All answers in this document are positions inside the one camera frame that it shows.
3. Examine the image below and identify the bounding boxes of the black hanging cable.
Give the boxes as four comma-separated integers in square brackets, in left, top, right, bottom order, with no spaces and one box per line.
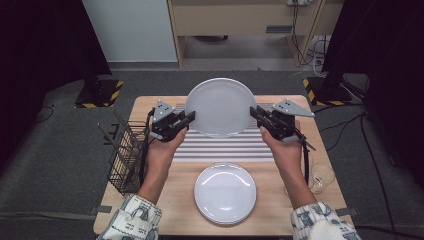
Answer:
[291,3,313,67]

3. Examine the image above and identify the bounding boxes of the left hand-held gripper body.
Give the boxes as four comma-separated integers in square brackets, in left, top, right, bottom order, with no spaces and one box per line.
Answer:
[151,99,188,143]

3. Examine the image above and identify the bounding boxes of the black striped stand base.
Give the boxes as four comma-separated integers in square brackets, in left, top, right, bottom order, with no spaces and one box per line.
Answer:
[301,76,354,108]
[73,79,125,109]

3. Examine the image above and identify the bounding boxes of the wooden desk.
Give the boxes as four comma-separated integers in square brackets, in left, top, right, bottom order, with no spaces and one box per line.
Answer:
[166,0,346,69]

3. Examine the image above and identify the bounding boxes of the clear drinking glass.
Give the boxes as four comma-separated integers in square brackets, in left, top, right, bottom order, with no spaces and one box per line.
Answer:
[308,162,336,194]
[301,150,315,176]

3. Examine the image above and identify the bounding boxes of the grey striped placemat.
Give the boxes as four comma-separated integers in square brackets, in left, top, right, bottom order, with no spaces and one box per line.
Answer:
[172,102,281,164]

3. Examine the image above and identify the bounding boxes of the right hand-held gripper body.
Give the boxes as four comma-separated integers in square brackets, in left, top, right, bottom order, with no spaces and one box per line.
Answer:
[266,99,316,141]

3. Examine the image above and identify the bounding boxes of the dark curtain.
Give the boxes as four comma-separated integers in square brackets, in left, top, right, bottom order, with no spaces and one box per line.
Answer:
[321,0,424,191]
[0,0,112,174]

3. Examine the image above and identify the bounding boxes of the white cable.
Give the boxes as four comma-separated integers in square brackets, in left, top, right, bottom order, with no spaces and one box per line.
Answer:
[310,35,332,78]

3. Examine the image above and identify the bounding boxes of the grey tape piece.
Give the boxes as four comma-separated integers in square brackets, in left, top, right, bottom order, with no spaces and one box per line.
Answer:
[335,207,360,218]
[89,205,113,215]

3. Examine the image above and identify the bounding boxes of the black wire cutlery basket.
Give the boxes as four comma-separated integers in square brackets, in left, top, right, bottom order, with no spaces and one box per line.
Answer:
[107,120,156,197]

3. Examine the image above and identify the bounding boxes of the white panel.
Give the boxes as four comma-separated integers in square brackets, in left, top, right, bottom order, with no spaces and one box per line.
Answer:
[81,0,178,64]

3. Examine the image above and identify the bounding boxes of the white plate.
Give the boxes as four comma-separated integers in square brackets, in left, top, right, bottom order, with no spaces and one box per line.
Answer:
[199,213,251,226]
[184,77,258,139]
[194,162,258,223]

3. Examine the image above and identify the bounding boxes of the person's left hand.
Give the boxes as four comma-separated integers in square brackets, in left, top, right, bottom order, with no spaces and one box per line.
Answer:
[146,129,188,174]

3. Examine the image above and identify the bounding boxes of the person's right hand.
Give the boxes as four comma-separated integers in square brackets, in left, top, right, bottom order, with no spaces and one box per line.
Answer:
[259,120,303,173]

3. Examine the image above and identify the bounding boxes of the black floor cable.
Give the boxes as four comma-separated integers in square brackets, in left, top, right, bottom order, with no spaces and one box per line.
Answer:
[324,113,367,152]
[311,103,367,116]
[359,113,424,234]
[35,104,55,124]

